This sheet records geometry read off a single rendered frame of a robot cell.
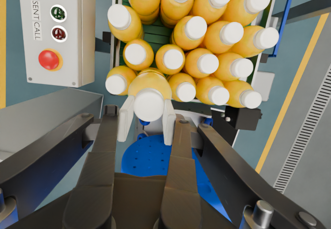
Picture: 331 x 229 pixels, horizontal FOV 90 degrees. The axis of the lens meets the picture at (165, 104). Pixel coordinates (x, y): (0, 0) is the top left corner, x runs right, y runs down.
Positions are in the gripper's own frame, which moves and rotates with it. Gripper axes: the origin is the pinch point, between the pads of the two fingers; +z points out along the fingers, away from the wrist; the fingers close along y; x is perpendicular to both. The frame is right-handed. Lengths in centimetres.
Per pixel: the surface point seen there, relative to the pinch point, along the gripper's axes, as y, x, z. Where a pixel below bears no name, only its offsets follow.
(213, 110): 53, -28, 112
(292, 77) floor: 126, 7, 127
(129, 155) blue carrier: -3.4, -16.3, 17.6
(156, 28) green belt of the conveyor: -0.2, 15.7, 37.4
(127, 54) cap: -5.1, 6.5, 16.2
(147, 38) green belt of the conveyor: -2.7, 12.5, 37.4
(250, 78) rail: 29.1, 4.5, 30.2
